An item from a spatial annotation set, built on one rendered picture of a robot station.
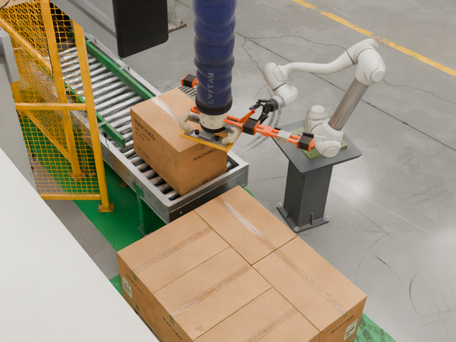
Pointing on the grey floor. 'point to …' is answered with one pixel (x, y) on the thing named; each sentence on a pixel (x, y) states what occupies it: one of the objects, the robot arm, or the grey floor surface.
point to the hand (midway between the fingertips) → (251, 117)
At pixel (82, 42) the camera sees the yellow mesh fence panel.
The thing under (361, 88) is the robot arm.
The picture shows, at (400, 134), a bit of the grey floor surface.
